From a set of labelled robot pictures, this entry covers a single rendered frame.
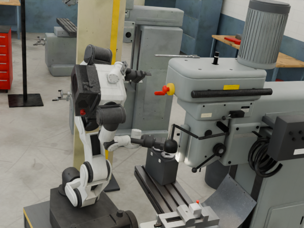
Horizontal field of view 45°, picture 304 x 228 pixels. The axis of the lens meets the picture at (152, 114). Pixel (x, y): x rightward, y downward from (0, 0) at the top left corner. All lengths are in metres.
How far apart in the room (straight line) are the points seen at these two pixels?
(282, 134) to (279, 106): 0.31
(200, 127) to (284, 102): 0.50
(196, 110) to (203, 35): 7.54
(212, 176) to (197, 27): 5.51
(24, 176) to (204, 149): 2.68
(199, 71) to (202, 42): 7.62
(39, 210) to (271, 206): 1.77
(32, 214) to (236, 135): 1.79
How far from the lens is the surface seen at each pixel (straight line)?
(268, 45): 1.92
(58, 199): 2.96
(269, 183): 2.25
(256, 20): 1.91
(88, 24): 3.39
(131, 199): 3.93
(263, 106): 2.02
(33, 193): 3.99
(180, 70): 1.74
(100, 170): 2.44
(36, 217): 3.08
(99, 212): 2.84
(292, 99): 2.14
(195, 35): 9.23
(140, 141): 2.42
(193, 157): 1.97
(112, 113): 2.01
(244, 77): 1.85
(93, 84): 2.09
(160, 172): 2.51
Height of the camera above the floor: 2.36
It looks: 24 degrees down
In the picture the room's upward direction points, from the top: 7 degrees clockwise
